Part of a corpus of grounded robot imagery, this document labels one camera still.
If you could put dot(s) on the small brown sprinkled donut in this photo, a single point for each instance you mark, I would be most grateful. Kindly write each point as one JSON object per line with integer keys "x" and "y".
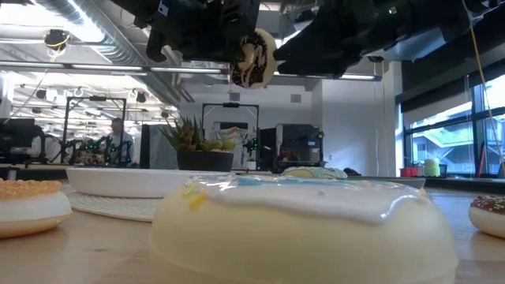
{"x": 491, "y": 221}

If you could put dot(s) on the black rig frame with camera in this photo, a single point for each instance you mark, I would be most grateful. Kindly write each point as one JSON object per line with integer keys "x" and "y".
{"x": 230, "y": 105}

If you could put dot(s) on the white plate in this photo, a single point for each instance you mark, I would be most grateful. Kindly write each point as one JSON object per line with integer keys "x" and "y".
{"x": 118, "y": 183}

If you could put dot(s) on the black monitor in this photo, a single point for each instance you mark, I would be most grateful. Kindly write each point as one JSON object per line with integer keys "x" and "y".
{"x": 16, "y": 138}

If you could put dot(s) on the large green iced donut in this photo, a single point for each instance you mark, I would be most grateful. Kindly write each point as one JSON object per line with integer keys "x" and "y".
{"x": 315, "y": 173}

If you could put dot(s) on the small white cup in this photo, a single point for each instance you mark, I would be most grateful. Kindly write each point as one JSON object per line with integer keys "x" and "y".
{"x": 251, "y": 165}

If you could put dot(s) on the large chocolate white-drizzle donut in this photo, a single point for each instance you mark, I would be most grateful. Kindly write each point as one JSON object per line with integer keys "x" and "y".
{"x": 258, "y": 63}

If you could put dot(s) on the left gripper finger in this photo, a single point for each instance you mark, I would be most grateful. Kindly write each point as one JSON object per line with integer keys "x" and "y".
{"x": 209, "y": 47}
{"x": 240, "y": 17}

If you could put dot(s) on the green white cup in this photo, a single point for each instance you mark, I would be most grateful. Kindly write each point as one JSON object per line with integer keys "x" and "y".
{"x": 432, "y": 169}

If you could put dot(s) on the dark grey plate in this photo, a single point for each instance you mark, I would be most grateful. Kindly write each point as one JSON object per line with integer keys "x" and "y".
{"x": 410, "y": 182}

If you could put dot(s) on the long ceiling light bar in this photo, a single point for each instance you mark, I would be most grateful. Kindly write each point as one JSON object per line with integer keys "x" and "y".
{"x": 106, "y": 68}

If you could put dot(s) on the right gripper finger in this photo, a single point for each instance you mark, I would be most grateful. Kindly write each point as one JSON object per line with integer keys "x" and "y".
{"x": 331, "y": 39}
{"x": 319, "y": 68}

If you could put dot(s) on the silver ribbed ventilation duct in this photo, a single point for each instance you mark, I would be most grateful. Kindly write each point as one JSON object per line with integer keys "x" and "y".
{"x": 118, "y": 47}

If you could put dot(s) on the tall black rig frame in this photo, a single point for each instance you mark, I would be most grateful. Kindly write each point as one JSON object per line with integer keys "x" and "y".
{"x": 94, "y": 98}

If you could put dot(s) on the person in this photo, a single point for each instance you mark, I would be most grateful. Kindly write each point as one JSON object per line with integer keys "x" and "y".
{"x": 120, "y": 142}

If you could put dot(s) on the round white woven placemat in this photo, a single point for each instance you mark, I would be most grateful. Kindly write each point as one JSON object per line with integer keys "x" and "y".
{"x": 114, "y": 207}

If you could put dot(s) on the black cabinet machine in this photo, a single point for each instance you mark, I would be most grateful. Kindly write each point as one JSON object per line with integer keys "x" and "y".
{"x": 300, "y": 142}

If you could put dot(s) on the small orange donut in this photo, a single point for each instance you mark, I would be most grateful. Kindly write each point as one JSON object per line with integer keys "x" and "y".
{"x": 27, "y": 209}

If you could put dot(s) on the black ceiling camera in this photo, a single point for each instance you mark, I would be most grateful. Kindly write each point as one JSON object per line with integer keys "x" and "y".
{"x": 56, "y": 39}

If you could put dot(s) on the large white blue-iced donut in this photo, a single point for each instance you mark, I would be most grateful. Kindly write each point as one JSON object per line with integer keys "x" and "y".
{"x": 296, "y": 244}

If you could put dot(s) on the red box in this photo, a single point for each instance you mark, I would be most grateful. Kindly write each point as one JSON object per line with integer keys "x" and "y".
{"x": 409, "y": 172}

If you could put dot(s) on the potted succulent plant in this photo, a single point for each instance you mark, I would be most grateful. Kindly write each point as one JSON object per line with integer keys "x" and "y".
{"x": 205, "y": 161}

